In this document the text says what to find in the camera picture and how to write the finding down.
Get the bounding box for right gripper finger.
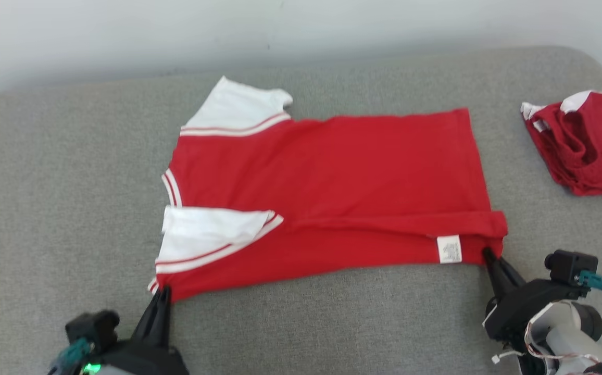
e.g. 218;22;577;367
482;247;510;304
493;254;526;292

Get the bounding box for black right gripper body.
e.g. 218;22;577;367
482;278;589;345

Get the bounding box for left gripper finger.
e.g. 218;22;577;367
132;287;165;348
161;286;172;349

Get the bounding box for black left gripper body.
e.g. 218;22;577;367
83;339;190;375

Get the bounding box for red white t-shirt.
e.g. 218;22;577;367
147;76;509;304

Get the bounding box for folded red white garment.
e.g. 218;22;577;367
520;90;602;200

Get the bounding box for thin white red wires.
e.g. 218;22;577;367
491;312;601;365

